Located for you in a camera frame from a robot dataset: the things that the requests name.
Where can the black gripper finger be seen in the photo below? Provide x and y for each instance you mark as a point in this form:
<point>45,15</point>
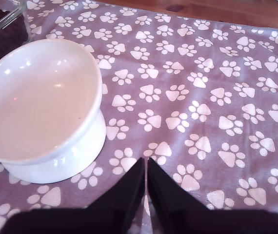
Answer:
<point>168,202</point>
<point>126,200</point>

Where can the white paw print cat bowl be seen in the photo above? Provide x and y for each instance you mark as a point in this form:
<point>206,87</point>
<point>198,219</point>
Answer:
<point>39,97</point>

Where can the purple paw print cloth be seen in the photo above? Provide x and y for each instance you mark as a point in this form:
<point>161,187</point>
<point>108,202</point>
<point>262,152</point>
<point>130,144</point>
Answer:
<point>178,102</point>

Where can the large brown kibble heap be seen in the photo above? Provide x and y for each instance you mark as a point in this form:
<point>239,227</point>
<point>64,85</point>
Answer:
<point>9,39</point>

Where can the square clear glass container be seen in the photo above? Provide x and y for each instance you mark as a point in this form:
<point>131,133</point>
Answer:
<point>7,20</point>

